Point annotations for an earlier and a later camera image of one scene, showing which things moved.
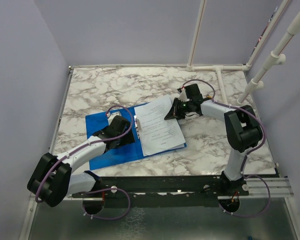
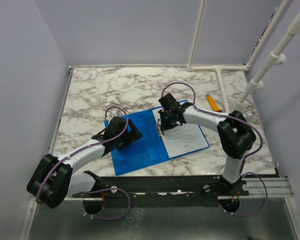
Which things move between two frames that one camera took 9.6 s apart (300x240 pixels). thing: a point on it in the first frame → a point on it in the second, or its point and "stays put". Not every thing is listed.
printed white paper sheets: x=158 y=135 → x=179 y=140
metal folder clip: x=137 y=126 → x=159 y=129
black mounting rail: x=164 y=191 stays put
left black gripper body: x=128 y=138 stays put
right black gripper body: x=183 y=107 → x=166 y=122
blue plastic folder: x=121 y=152 → x=150 y=149
